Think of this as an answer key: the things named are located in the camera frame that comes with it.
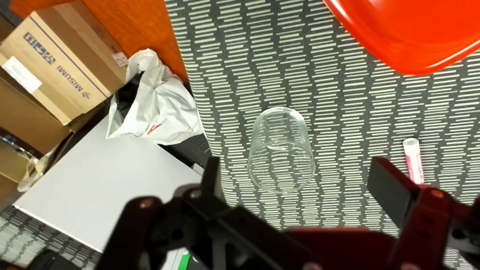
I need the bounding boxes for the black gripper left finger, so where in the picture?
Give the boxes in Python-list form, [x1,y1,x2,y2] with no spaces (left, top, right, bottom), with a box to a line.
[201,156,224,198]

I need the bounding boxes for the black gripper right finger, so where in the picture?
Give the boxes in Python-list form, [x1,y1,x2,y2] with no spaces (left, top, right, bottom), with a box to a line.
[368,156,420,228]

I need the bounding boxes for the clear glass cup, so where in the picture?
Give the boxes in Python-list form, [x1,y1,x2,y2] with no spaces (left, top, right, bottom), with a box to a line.
[248,107,315,194]

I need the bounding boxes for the pink white marker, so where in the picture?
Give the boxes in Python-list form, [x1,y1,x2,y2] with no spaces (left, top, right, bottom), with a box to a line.
[402,138,426,185]

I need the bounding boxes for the white plastic bag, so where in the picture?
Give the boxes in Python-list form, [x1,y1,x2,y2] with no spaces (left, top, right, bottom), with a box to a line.
[107,50,204,146]

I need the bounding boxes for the grey patterned table mat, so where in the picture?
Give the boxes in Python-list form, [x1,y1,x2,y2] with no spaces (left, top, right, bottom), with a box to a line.
[165,0,480,233]

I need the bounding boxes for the white drawer cabinet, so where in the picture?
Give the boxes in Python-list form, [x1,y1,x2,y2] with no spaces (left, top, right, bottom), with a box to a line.
[14,119,201,252]

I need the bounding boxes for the red plastic plate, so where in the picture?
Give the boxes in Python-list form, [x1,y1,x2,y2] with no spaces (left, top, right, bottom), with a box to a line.
[323,0,480,75]

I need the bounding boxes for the brown cardboard box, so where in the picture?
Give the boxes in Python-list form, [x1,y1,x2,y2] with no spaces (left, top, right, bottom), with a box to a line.
[0,0,126,156]

